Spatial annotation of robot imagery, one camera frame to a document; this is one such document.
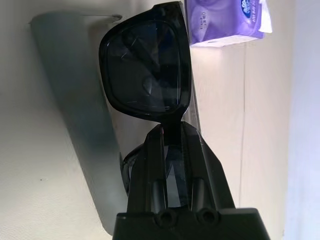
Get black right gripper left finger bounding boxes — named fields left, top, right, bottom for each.
left=126, top=124, right=168, bottom=215

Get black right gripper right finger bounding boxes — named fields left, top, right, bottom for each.
left=180, top=121, right=237, bottom=211

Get grey glasses case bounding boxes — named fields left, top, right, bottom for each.
left=27, top=12, right=201, bottom=237

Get black sunglasses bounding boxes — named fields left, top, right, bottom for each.
left=98, top=1, right=195, bottom=210

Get purple tissue pack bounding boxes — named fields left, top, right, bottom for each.
left=183, top=0, right=273, bottom=48

